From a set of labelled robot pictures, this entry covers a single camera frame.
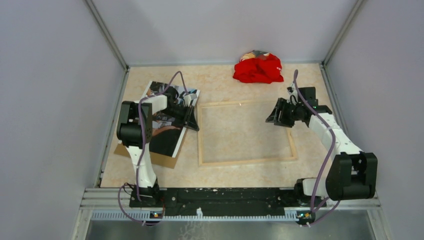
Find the printed photo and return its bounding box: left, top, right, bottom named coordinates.
left=145, top=81, right=201, bottom=158

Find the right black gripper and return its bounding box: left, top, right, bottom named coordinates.
left=265, top=98, right=303, bottom=128

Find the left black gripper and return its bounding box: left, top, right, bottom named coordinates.
left=159, top=103, right=199, bottom=131

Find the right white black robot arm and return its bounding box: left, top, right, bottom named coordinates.
left=265, top=86, right=378, bottom=206

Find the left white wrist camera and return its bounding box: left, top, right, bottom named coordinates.
left=183, top=92, right=199, bottom=107

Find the red cloth bundle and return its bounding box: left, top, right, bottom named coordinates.
left=232, top=50, right=284, bottom=84

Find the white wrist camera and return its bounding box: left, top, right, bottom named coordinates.
left=287, top=84, right=298, bottom=105
left=183, top=92, right=199, bottom=107

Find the aluminium rail front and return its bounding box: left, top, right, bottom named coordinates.
left=72, top=188, right=393, bottom=240

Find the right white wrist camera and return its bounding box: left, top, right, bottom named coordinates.
left=287, top=84, right=298, bottom=105

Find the purple cable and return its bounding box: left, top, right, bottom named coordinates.
left=293, top=69, right=342, bottom=227
left=118, top=70, right=190, bottom=227

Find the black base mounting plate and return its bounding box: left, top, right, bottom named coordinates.
left=129, top=187, right=311, bottom=217

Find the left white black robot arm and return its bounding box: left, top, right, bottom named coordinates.
left=116, top=93, right=200, bottom=207

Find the brown cardboard backing board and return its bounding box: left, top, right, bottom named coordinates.
left=113, top=80, right=202, bottom=170

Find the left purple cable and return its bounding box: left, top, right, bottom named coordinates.
left=118, top=70, right=190, bottom=227

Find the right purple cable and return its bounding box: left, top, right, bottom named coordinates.
left=293, top=69, right=342, bottom=227

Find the wooden picture frame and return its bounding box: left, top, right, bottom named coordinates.
left=197, top=99, right=298, bottom=168

